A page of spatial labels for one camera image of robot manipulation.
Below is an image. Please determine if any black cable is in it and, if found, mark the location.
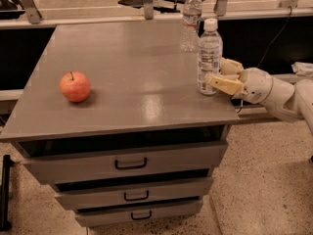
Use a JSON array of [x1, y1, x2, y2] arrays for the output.
[[236, 5, 293, 114]]

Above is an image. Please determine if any clear water bottle red label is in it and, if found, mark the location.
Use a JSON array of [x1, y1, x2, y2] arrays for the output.
[[180, 0, 202, 52]]

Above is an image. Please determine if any grey metal rail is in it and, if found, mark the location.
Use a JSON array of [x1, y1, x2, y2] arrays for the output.
[[0, 7, 313, 30]]

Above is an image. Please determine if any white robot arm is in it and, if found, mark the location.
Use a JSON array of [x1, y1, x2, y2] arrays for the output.
[[205, 59, 313, 133]]

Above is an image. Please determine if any white cloth on ledge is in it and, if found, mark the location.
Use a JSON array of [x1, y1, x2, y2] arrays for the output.
[[291, 62, 313, 77]]

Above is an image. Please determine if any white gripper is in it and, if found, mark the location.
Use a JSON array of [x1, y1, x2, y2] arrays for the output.
[[205, 58, 273, 104]]

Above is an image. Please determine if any grey drawer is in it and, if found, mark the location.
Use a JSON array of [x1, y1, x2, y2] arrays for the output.
[[75, 199, 202, 227], [23, 140, 228, 184], [55, 177, 212, 211]]

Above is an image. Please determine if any top grey drawer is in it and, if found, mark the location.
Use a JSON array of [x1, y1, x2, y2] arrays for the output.
[[23, 140, 228, 184]]

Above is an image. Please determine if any blue label plastic bottle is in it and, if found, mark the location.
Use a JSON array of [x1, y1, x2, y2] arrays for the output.
[[198, 19, 223, 96]]

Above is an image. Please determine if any black stand at left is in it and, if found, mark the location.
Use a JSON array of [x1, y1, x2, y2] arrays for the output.
[[0, 155, 14, 232]]

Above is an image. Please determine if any bottom grey drawer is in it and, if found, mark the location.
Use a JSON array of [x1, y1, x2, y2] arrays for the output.
[[75, 199, 202, 227]]

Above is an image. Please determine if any red apple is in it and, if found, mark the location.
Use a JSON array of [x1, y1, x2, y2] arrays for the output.
[[60, 71, 91, 103]]

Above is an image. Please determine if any grey drawer cabinet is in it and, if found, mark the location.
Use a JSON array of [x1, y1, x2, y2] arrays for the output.
[[1, 22, 238, 215]]

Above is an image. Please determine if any middle grey drawer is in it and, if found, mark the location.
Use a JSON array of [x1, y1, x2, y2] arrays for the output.
[[55, 177, 212, 211]]

